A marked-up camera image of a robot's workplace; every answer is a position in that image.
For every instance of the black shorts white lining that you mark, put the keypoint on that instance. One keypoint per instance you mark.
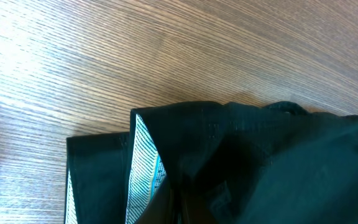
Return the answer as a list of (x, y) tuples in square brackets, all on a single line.
[(204, 162)]

